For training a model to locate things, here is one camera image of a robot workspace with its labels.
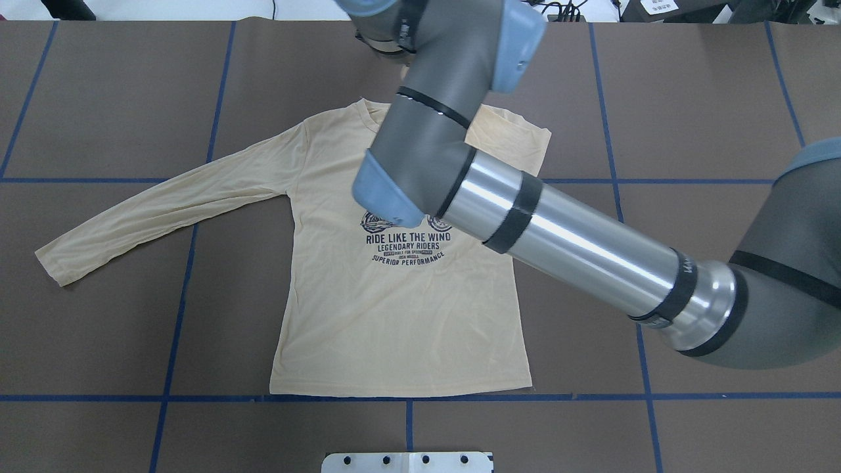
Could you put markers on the beige long-sleeve printed shirt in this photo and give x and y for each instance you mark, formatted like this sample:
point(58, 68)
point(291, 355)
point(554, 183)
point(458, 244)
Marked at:
point(373, 309)

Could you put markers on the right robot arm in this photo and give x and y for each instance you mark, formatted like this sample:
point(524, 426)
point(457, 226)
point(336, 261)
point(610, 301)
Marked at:
point(774, 304)

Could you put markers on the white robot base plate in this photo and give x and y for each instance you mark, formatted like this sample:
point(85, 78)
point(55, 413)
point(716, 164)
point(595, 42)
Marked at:
point(441, 461)

